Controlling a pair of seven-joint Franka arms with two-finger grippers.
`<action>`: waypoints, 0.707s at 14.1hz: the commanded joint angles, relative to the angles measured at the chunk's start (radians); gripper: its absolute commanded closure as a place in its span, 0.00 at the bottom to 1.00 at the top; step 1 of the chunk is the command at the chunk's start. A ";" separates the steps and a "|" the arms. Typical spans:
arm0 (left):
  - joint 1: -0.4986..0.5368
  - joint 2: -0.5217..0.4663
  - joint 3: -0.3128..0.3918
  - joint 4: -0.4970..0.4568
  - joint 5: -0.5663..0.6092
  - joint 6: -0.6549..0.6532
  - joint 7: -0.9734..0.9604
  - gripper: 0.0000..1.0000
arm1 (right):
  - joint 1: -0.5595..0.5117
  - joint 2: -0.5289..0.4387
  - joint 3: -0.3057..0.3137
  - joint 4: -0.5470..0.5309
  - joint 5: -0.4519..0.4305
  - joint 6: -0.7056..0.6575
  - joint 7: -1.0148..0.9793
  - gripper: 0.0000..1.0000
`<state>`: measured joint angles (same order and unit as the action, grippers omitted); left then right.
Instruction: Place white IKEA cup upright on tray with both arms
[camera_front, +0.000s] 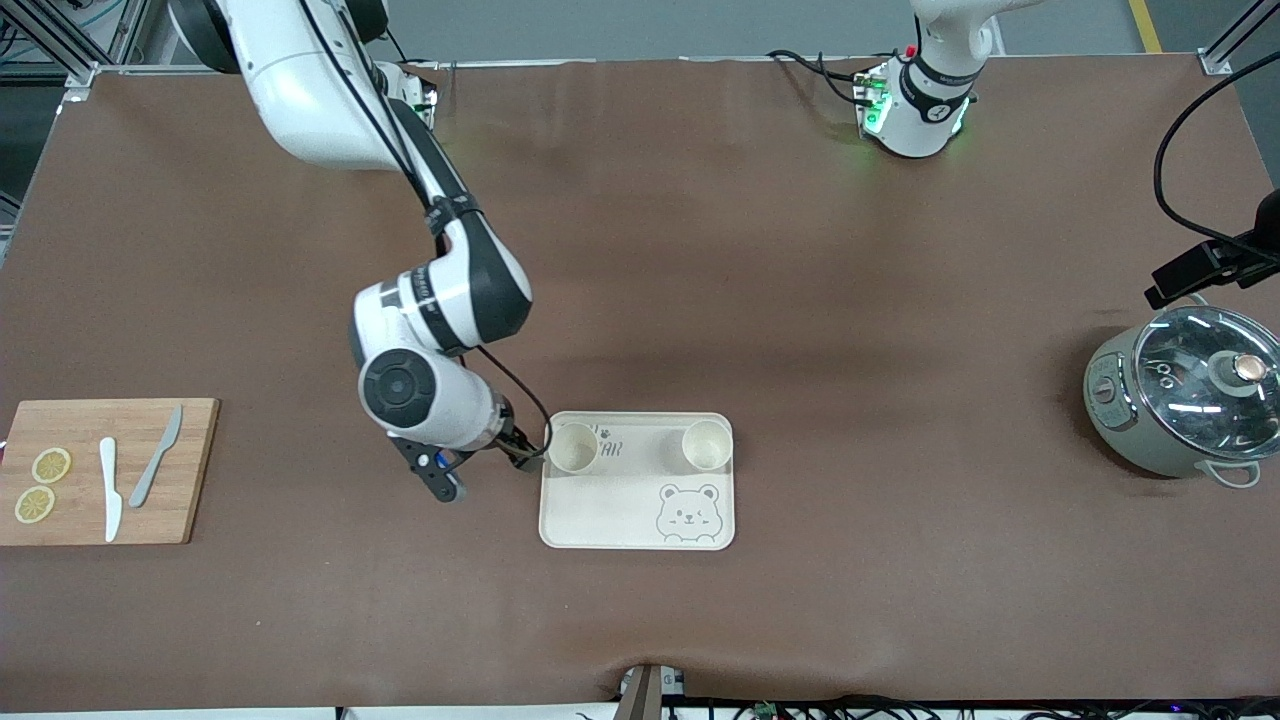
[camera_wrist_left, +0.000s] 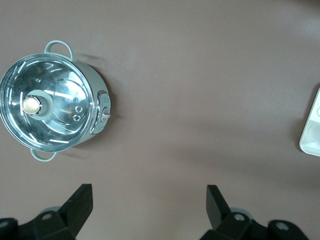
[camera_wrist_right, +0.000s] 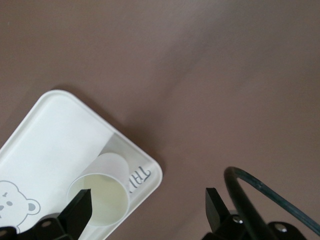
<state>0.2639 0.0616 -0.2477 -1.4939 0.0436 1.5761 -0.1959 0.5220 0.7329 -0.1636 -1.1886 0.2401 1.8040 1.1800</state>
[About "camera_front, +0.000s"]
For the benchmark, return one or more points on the glass pot lid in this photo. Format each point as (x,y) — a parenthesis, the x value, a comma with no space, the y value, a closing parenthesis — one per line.
(1200,385)

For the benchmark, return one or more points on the yellow lemon slice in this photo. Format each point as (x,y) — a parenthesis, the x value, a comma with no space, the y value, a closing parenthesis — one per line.
(35,504)
(51,465)

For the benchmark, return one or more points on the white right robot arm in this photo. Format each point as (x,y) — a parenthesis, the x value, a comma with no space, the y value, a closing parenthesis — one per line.
(300,90)

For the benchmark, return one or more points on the brown table mat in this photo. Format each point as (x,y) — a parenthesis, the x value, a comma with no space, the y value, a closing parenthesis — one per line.
(640,250)

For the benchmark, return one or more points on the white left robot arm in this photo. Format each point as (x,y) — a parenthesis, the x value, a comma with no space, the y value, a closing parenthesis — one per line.
(915,125)

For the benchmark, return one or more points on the grey plastic knife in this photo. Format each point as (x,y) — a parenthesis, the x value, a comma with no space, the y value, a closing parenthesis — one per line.
(152,465)

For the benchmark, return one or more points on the green electric cooking pot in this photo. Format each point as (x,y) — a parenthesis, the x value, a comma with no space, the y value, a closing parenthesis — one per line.
(1115,420)

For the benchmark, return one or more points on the white paper-like cup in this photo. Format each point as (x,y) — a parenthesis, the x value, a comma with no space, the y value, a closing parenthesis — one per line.
(573,450)
(707,447)

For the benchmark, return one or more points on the white plastic knife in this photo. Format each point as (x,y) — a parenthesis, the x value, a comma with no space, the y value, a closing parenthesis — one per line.
(111,495)

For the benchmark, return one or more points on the aluminium frame profile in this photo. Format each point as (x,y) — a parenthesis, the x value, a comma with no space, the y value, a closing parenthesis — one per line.
(60,40)
(1225,55)

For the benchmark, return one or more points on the cream bear print tray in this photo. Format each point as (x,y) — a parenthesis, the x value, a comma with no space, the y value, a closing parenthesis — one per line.
(620,510)

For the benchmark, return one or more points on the bamboo cutting board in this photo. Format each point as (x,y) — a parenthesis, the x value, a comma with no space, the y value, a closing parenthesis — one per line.
(85,425)

